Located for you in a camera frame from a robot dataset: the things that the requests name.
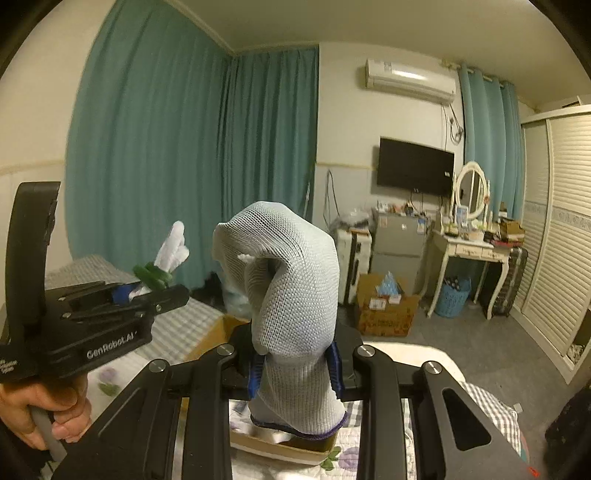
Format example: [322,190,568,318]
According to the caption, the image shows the wide teal curtain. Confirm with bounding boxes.
[67,0,320,301]

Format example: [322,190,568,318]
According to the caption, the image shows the white air conditioner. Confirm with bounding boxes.
[362,58,458,104]

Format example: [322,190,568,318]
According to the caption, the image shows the dark suitcase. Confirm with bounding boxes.
[480,247,528,318]

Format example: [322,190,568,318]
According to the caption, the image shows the white oval vanity mirror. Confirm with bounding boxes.
[450,161,491,222]

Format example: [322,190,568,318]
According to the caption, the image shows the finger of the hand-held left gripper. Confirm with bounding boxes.
[111,282,191,319]

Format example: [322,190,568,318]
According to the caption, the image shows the blue laundry basket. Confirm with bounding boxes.
[434,276,472,318]

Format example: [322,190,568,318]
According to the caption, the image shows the white dressing table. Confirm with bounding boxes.
[425,226,513,319]

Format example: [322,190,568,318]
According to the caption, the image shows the black bag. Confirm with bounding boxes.
[545,392,591,462]

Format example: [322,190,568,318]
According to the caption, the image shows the narrow teal curtain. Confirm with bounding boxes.
[459,65,525,222]

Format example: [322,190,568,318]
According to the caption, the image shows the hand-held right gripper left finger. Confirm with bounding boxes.
[53,323,269,480]

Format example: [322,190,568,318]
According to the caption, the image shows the small grey fridge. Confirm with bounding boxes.
[370,210,432,296]

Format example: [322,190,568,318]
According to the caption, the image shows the white louvred wardrobe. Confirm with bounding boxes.
[519,104,591,384]

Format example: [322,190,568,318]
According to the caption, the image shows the printed cardboard box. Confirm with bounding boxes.
[356,272,421,337]

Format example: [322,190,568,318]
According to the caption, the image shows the white floral quilt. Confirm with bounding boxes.
[88,342,462,480]

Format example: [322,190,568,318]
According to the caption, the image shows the person's left hand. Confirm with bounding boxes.
[0,374,93,450]

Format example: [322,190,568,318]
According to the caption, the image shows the black wall television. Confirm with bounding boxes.
[377,136,455,195]

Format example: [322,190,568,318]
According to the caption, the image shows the floral tissue pack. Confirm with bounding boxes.
[231,401,252,432]

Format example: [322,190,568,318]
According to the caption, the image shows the white suitcase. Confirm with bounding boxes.
[335,228,372,305]

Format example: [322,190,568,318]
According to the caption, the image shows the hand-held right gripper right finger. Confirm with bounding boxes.
[329,325,532,480]

